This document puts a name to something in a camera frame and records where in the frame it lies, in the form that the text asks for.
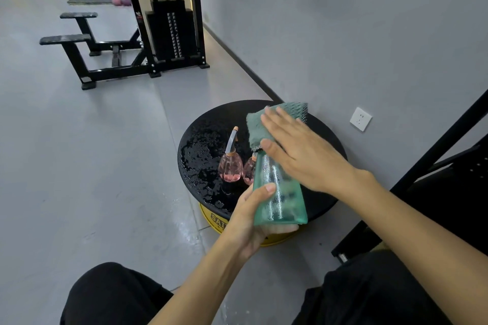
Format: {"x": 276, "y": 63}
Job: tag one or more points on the person's left hand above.
{"x": 240, "y": 233}

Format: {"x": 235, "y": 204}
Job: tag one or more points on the round black table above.
{"x": 228, "y": 115}

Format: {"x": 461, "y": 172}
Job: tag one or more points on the green cleaning cloth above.
{"x": 255, "y": 126}

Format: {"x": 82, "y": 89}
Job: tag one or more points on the pink spray bottle grey nozzle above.
{"x": 230, "y": 168}
{"x": 249, "y": 170}

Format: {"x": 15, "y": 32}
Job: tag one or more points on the white wall socket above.
{"x": 361, "y": 119}

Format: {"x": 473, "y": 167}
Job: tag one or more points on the green spray bottle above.
{"x": 282, "y": 206}

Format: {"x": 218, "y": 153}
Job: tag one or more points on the person's right forearm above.
{"x": 419, "y": 241}

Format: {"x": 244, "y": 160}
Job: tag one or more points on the person's left forearm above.
{"x": 198, "y": 286}

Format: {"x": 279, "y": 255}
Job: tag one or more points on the person's right hand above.
{"x": 312, "y": 161}

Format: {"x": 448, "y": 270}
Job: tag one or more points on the black metal rack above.
{"x": 450, "y": 199}

